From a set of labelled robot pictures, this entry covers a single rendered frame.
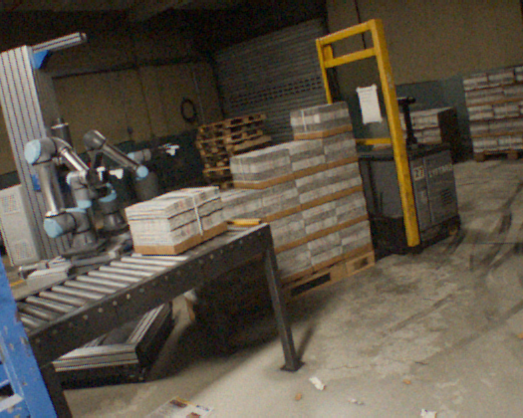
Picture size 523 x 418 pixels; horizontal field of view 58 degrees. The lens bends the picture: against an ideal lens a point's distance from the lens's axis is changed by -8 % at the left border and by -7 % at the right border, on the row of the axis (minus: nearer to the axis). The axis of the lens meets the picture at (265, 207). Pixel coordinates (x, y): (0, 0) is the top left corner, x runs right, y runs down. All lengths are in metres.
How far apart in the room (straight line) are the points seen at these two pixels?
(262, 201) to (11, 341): 2.23
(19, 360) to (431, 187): 3.40
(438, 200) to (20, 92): 3.20
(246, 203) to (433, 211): 1.65
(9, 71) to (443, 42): 7.73
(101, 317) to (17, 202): 1.46
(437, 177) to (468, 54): 5.36
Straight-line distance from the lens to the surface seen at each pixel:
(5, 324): 1.55
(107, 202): 3.35
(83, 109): 10.44
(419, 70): 9.72
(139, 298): 2.00
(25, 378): 1.60
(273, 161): 3.43
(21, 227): 3.24
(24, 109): 3.18
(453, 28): 9.49
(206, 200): 2.42
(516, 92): 7.55
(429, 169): 4.19
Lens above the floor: 1.34
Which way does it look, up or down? 11 degrees down
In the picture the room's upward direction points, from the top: 12 degrees counter-clockwise
